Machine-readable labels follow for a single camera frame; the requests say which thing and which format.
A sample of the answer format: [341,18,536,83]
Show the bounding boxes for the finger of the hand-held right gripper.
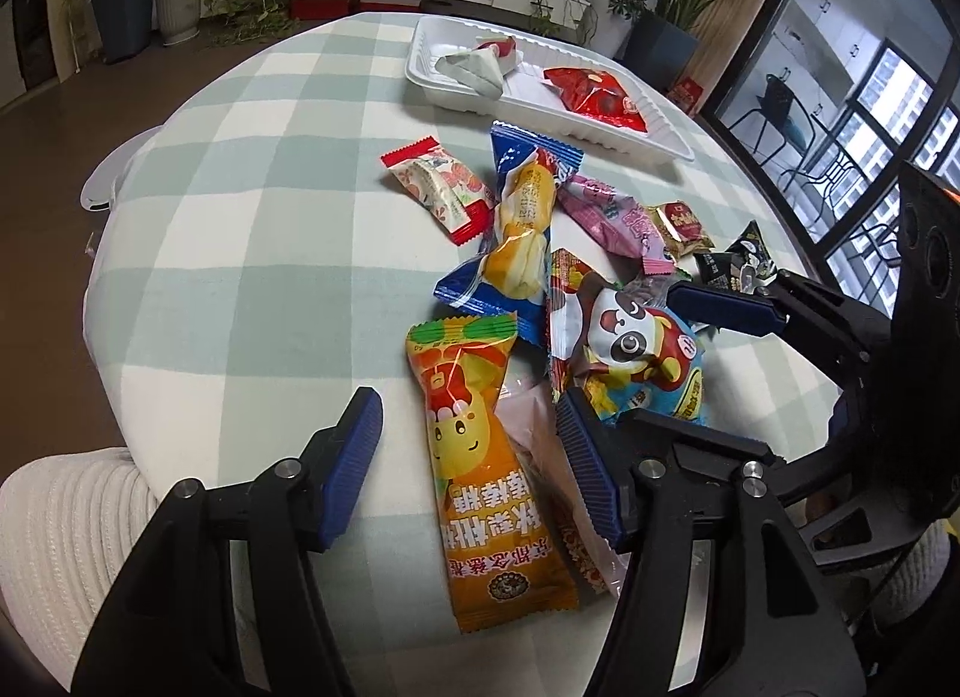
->
[666,268,893,398]
[622,413,848,507]

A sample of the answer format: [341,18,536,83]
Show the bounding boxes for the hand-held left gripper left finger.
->
[71,387,383,697]

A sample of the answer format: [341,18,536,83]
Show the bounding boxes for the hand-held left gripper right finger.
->
[556,388,863,697]

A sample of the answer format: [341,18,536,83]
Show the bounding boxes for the pale pink snack packet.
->
[496,378,627,597]

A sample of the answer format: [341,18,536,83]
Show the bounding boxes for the black snack packet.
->
[694,220,781,293]

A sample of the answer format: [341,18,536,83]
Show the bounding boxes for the dark grey snack packet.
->
[619,271,683,309]

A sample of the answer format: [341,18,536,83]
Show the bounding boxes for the small red and brown packet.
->
[646,200,715,264]

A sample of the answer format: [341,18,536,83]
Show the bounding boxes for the panda print snack packet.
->
[546,247,710,428]

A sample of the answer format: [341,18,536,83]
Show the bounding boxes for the orange snack packet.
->
[405,313,580,634]

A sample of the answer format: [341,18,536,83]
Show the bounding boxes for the blue packet with yellow cake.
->
[433,125,586,347]

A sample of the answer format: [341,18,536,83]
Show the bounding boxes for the white plastic tray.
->
[405,14,697,165]

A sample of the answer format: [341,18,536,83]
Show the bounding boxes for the red-ended white floral snack packet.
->
[380,136,497,246]

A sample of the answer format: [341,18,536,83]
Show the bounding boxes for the person's right forearm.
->
[844,517,953,642]

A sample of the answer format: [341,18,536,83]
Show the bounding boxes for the black metal outdoor table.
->
[780,115,860,218]

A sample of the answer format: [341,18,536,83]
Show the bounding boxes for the red paper bag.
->
[670,76,707,116]

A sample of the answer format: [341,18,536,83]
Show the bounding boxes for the black chair with teal seat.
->
[754,73,818,161]

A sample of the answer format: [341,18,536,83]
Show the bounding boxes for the glossy red snack packet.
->
[541,65,650,135]

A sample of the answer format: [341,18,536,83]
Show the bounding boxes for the broad-leaf plant in blue-grey pot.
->
[619,0,788,92]

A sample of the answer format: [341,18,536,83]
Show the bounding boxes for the black-framed glass door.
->
[697,0,960,308]

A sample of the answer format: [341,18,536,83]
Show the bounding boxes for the white woven cushion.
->
[0,447,256,697]

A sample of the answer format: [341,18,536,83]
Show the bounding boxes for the white and red snack packet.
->
[472,32,522,79]

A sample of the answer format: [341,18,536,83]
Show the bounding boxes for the pale grey-green snack packet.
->
[433,44,512,100]

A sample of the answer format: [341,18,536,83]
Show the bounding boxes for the white round stool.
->
[80,127,162,213]

